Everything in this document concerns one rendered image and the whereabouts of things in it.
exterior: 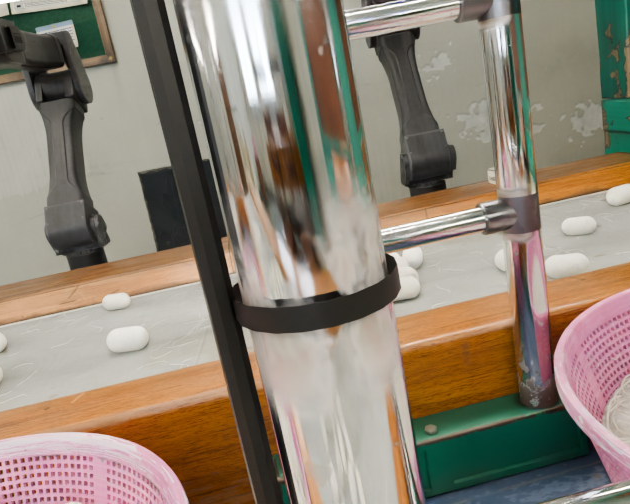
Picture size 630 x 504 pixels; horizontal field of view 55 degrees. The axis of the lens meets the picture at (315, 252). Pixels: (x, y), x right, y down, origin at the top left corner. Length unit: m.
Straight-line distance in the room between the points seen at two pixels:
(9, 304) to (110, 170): 1.96
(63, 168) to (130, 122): 1.60
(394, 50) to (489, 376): 0.77
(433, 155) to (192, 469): 0.72
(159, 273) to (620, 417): 0.53
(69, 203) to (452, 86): 1.95
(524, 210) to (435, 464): 0.16
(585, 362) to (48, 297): 0.59
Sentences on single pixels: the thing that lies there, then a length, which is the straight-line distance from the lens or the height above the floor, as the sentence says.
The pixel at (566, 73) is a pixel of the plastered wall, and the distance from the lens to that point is 2.88.
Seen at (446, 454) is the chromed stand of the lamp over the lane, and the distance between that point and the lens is 0.40.
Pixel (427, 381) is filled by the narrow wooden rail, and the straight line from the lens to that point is 0.40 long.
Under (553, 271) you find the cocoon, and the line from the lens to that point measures 0.54.
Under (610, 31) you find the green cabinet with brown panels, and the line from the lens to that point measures 1.00.
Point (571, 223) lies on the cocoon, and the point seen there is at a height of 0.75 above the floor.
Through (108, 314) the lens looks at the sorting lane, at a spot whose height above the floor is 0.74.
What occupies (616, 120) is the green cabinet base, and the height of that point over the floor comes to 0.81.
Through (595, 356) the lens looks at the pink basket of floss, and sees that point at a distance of 0.40.
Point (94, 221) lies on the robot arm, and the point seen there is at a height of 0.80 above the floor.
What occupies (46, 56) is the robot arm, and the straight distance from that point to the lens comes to 1.11.
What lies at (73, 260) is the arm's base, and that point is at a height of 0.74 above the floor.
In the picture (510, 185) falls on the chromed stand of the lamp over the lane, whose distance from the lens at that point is 0.36.
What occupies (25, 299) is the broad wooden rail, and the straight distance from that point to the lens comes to 0.79.
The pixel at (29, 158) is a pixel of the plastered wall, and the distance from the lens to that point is 2.82.
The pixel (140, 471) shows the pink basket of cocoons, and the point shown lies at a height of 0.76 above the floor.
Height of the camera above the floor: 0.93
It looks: 15 degrees down
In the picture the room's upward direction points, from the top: 11 degrees counter-clockwise
